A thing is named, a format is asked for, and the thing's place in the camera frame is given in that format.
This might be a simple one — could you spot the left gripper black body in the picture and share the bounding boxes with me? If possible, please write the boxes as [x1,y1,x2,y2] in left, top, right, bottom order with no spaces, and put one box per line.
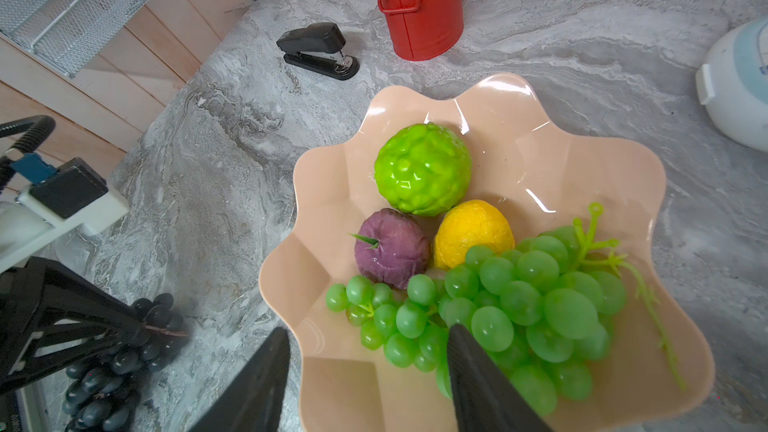
[1,257,66,395]

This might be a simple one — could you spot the green fake grape bunch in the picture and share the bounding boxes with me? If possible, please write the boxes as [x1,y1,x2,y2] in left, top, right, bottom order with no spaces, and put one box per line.
[325,202,687,416]

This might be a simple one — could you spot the black stapler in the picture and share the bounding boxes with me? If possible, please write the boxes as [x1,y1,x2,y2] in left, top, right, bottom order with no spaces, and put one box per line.
[276,22,360,81]

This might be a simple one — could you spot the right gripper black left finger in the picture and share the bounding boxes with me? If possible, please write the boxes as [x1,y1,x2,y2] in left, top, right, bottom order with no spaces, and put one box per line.
[191,327,290,432]

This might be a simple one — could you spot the green bumpy fake fruit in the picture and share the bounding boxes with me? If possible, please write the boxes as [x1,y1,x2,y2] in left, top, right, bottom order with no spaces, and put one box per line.
[374,123,472,217]

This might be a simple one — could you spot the yellow fake lemon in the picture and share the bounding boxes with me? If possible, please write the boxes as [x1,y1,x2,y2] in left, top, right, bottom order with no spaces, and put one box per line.
[432,200,516,270]

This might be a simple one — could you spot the white round alarm clock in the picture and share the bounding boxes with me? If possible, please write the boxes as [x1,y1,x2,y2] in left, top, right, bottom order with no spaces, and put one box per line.
[695,17,767,152]

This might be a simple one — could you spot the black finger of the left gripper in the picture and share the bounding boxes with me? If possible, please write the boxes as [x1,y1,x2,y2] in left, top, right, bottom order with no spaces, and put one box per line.
[23,275,144,381]

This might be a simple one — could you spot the purple fake fruit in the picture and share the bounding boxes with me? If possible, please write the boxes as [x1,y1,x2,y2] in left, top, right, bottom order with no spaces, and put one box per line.
[352,208,431,290]

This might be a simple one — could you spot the pink scalloped fruit bowl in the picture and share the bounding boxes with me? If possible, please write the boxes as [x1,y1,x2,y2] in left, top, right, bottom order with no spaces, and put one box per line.
[259,73,715,431]

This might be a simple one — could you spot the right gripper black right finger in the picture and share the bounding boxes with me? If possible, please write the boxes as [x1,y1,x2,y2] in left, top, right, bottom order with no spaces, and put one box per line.
[447,324,551,432]

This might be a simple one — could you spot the black fake grape bunch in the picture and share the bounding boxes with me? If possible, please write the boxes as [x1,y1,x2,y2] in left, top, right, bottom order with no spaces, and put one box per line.
[62,293,190,431]

